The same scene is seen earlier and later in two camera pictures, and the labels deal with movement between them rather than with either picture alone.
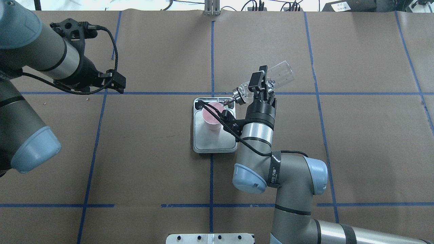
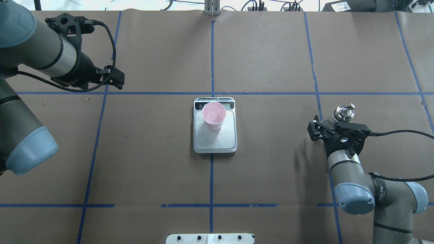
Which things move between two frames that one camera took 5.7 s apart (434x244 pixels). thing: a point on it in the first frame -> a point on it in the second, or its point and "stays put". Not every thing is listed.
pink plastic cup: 211,122 stays put
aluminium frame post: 212,7 stays put
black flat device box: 351,5 stays put
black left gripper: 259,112 -> 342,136
